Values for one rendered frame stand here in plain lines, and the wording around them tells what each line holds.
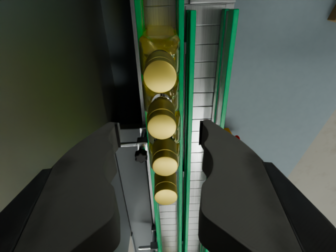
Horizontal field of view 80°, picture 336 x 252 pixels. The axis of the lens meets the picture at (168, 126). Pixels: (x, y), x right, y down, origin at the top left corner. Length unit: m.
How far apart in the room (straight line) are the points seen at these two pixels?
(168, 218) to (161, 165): 0.58
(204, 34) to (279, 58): 0.30
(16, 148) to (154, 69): 0.14
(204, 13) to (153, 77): 0.30
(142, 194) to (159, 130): 0.52
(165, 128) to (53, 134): 0.12
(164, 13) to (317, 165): 2.06
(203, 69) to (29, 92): 0.38
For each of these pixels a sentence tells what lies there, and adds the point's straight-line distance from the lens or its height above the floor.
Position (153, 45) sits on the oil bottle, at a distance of 0.27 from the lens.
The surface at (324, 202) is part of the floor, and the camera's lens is 2.78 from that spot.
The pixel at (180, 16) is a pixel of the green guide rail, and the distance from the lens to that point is 0.40.
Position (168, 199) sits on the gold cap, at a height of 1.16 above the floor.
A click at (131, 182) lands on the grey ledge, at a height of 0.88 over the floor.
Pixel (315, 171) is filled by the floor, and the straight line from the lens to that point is 2.35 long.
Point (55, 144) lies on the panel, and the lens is 0.26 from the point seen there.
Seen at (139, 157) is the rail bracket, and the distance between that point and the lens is 0.45.
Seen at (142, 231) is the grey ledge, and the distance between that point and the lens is 0.90.
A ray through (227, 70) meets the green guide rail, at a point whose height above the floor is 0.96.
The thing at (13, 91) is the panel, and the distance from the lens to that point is 0.21.
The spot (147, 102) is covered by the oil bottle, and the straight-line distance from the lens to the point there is 0.30.
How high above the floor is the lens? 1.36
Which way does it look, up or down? 60 degrees down
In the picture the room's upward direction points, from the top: 176 degrees clockwise
